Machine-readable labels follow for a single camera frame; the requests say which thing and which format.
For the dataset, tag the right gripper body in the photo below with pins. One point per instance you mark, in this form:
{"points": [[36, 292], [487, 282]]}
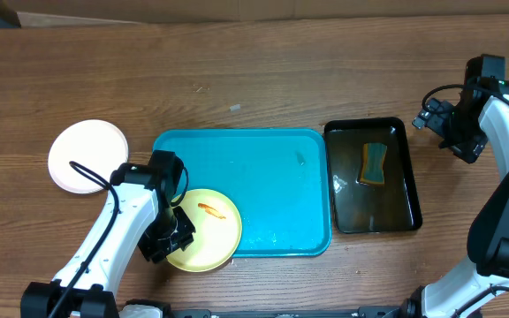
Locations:
{"points": [[461, 135]]}

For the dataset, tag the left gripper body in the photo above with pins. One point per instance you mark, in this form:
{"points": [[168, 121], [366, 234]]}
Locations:
{"points": [[170, 234]]}

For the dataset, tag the yellow plate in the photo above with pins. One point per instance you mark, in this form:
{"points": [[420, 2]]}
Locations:
{"points": [[218, 230]]}

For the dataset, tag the green orange sponge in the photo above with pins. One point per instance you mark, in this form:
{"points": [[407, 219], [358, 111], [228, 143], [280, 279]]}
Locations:
{"points": [[372, 164]]}

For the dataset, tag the white plate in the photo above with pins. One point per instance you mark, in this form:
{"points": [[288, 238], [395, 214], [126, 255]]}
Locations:
{"points": [[95, 144]]}

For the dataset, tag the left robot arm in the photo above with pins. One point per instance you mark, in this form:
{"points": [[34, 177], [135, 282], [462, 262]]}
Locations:
{"points": [[142, 212]]}

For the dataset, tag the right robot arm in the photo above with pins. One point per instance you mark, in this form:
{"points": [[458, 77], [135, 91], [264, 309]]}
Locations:
{"points": [[480, 117]]}

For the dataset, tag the black water tray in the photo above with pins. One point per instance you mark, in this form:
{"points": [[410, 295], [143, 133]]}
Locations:
{"points": [[359, 208]]}

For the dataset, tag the blue plastic tray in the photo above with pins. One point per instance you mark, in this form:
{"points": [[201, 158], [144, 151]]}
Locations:
{"points": [[276, 177]]}

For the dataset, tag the small white paper scrap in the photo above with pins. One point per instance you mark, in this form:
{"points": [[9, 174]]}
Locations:
{"points": [[235, 107]]}

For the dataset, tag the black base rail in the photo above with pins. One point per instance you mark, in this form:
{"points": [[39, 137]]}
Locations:
{"points": [[281, 312]]}

